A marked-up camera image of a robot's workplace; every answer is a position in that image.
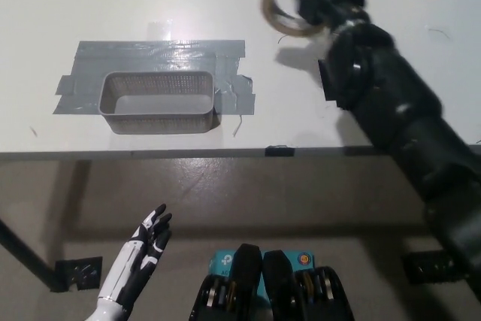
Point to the black teal robot body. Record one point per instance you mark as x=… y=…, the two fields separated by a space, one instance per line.
x=244 y=279

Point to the beige masking tape roll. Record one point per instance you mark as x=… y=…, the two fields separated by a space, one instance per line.
x=267 y=1

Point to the black tape square patch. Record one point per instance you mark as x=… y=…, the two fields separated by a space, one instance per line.
x=326 y=84

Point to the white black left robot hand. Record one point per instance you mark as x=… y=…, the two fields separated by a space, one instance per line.
x=129 y=264

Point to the black metal table leg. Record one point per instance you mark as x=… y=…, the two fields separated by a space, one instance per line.
x=26 y=253

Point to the small grey mesh container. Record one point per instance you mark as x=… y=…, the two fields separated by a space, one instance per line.
x=158 y=123

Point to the grey duct tape patch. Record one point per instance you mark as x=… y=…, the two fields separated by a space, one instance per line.
x=158 y=54

